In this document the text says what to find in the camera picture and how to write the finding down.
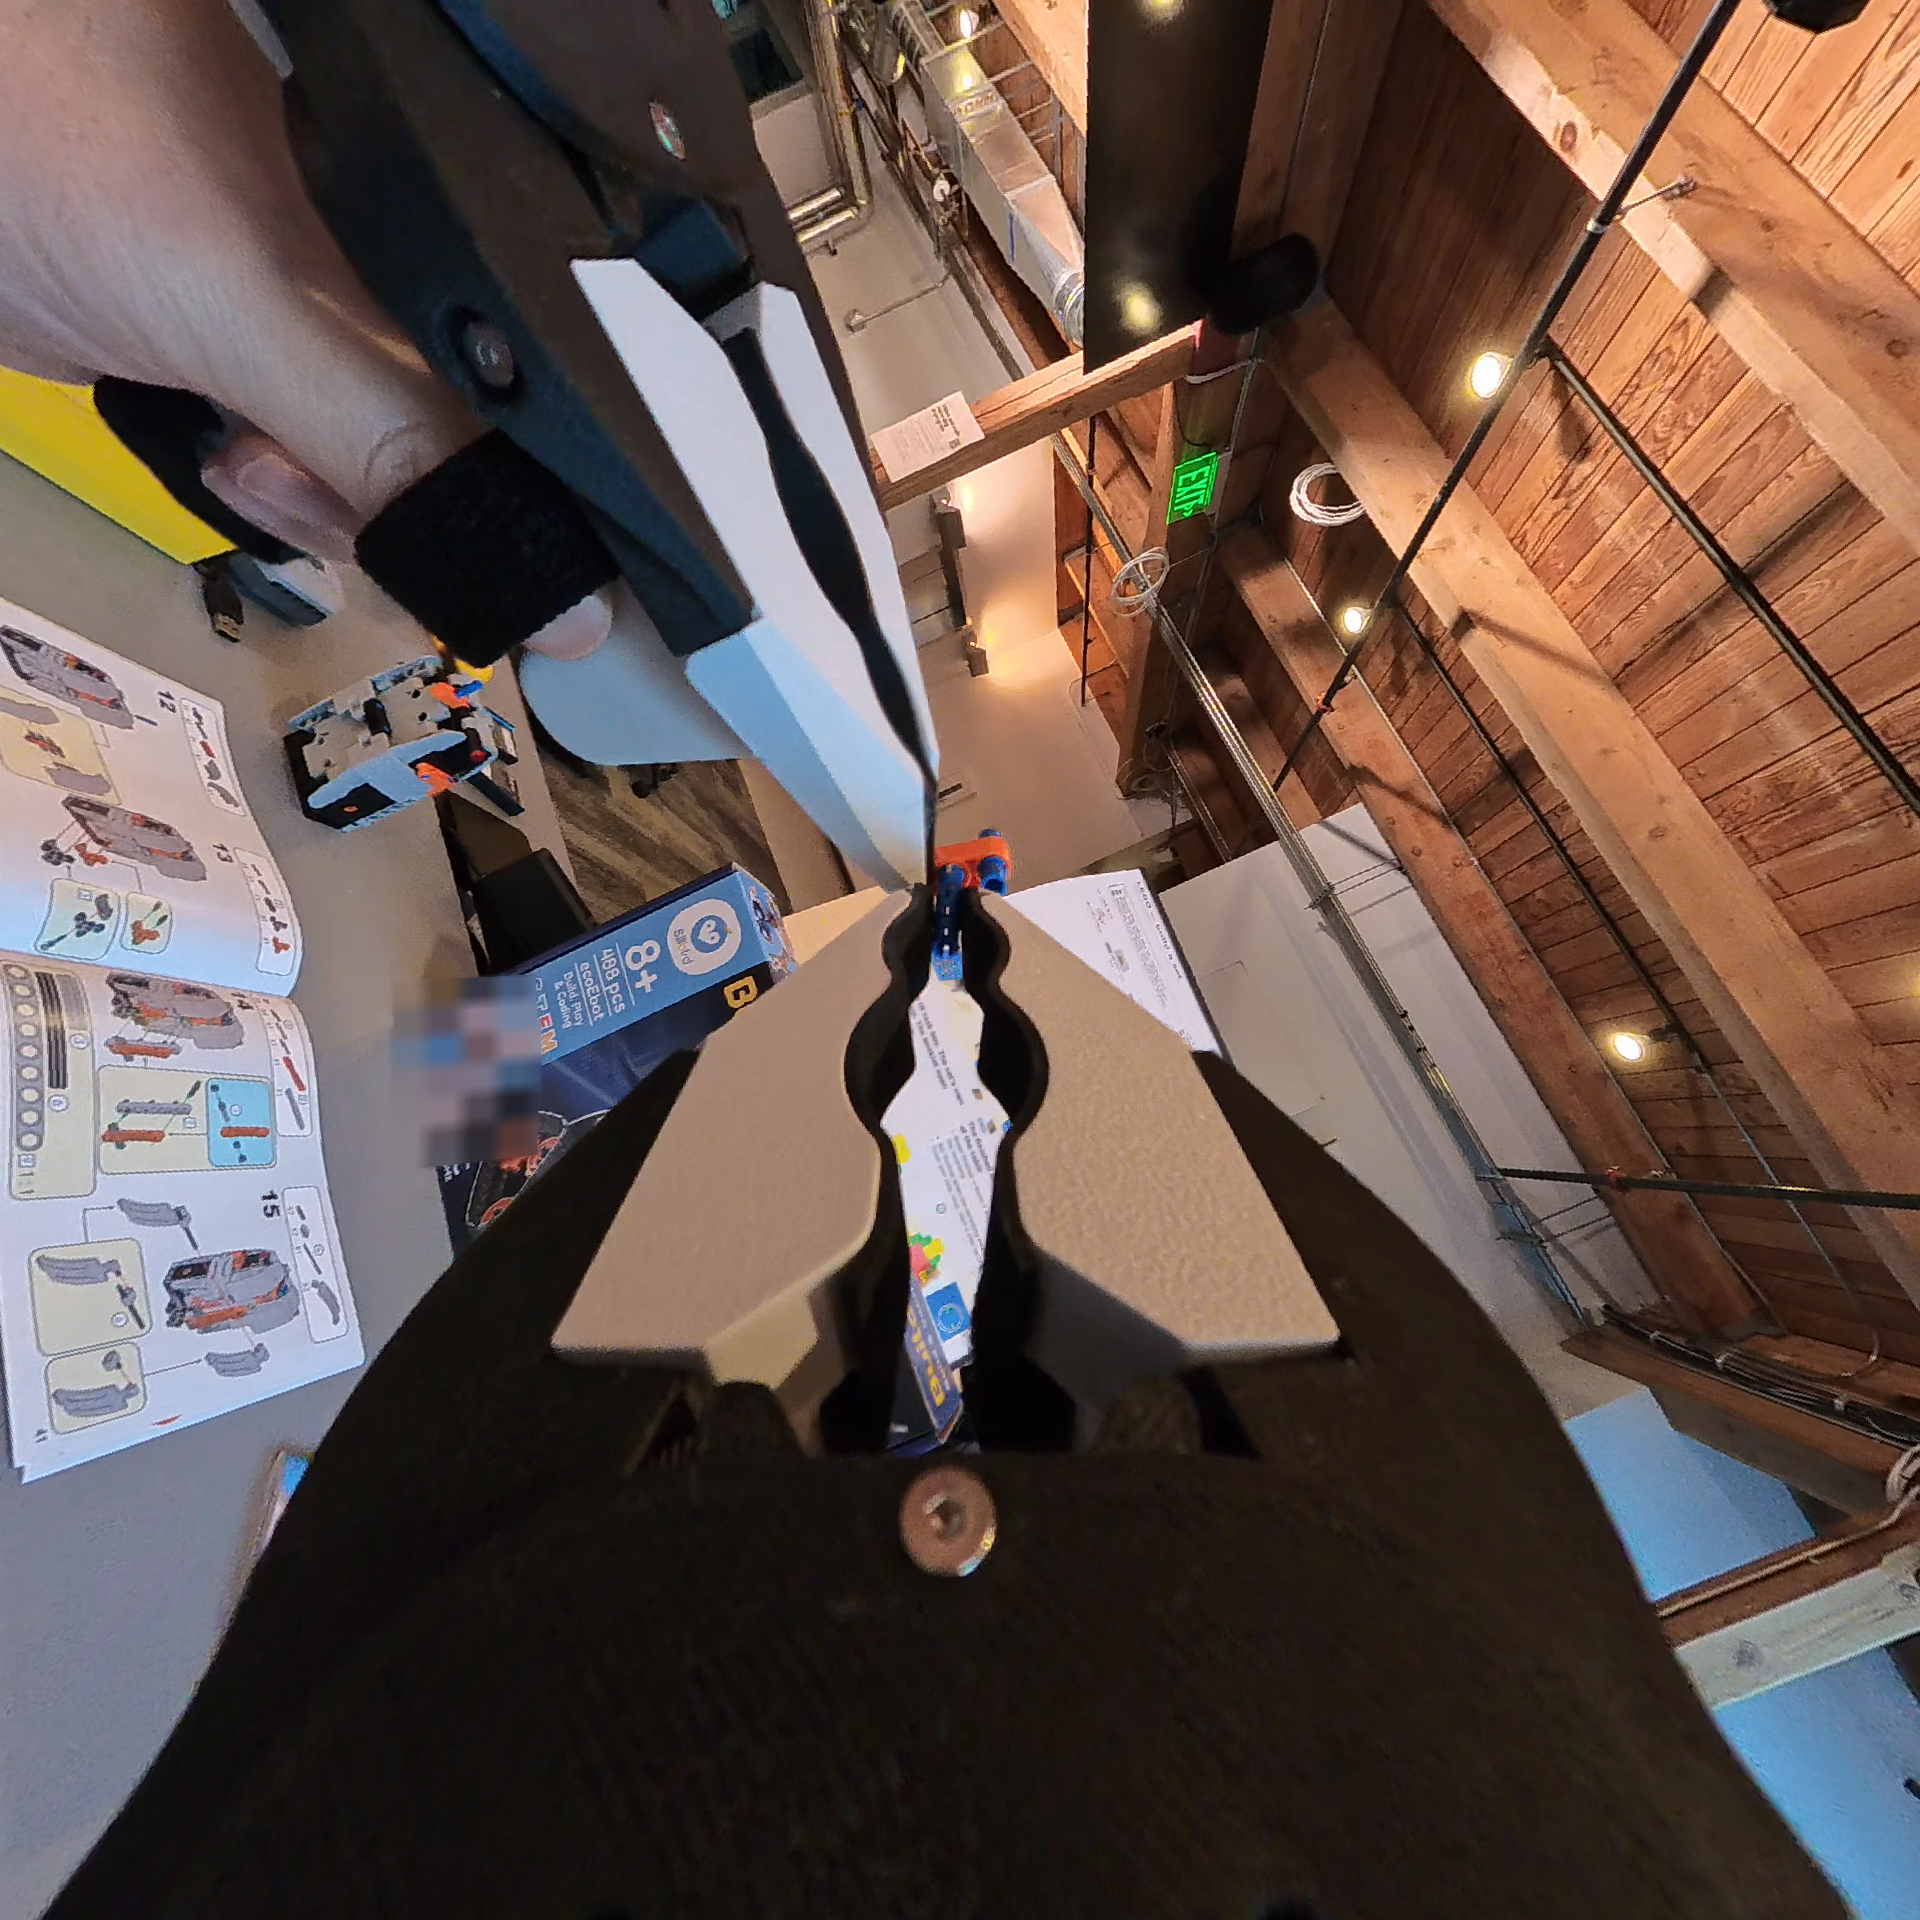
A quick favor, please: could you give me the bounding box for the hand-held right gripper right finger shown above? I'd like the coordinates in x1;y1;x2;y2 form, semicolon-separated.
971;888;1342;1443

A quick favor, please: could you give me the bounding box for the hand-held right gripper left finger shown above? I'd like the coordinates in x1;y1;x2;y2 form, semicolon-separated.
551;882;925;1443

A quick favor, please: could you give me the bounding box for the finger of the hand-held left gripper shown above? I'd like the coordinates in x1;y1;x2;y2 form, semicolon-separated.
569;257;937;888
702;282;947;800

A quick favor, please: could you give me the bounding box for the grey desk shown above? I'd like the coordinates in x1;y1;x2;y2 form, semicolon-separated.
0;451;594;1920

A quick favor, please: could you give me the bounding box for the person's left hand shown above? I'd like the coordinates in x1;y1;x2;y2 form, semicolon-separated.
0;0;618;666

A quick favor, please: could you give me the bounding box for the paper notice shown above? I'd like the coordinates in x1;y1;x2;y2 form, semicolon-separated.
871;391;987;482

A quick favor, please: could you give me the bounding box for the blue robot kit box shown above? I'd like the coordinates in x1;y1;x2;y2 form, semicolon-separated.
434;862;977;1456

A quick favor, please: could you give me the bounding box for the printed instruction sheet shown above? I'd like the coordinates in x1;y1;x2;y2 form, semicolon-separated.
781;872;1226;1353

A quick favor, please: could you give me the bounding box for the toy robot model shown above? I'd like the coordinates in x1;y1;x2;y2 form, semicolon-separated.
287;652;528;830

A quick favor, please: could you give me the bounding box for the small grey case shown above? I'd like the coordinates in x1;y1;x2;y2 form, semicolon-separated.
225;547;347;630

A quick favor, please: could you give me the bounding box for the black ceiling speaker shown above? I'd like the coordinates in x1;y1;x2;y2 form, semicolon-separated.
1208;232;1322;337

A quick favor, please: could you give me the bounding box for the yellow plastic bin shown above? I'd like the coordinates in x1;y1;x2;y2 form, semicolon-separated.
0;364;234;570

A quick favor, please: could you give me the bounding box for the open white instruction booklet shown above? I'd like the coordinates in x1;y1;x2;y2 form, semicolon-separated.
0;598;367;1489

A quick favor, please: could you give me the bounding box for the wooden post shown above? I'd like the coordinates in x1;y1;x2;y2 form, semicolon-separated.
871;323;1202;513

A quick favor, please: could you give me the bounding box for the silver air duct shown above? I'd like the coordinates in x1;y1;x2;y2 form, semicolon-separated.
902;0;1088;348

